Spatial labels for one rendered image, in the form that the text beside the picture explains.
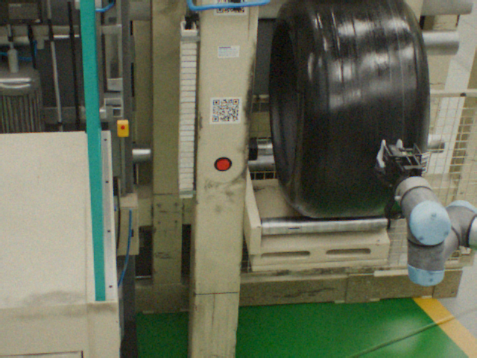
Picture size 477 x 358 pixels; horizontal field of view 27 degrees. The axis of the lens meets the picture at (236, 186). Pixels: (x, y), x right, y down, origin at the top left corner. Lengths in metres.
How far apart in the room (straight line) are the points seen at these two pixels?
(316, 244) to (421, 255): 0.58
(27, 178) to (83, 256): 0.28
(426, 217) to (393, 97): 0.40
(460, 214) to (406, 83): 0.34
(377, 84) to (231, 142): 0.41
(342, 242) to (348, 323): 1.06
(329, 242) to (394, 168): 0.49
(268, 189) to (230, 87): 0.55
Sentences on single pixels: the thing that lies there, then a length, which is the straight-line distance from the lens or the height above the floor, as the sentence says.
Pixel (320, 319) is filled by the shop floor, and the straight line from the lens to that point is 3.58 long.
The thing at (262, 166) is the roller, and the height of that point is 0.90.
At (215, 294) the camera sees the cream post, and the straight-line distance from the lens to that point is 2.73.
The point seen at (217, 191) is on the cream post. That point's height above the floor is 0.98.
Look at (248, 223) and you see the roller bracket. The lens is 2.47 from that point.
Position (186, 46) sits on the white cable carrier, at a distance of 2.27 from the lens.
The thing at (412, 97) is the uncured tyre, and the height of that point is 1.34.
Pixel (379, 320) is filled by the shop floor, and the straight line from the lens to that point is 3.61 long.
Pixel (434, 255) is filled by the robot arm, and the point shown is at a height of 1.22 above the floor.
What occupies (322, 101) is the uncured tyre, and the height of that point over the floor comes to 1.33.
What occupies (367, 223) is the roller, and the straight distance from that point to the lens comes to 2.55.
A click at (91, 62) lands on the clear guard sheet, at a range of 1.47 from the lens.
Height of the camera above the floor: 2.48
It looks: 37 degrees down
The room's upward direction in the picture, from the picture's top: 3 degrees clockwise
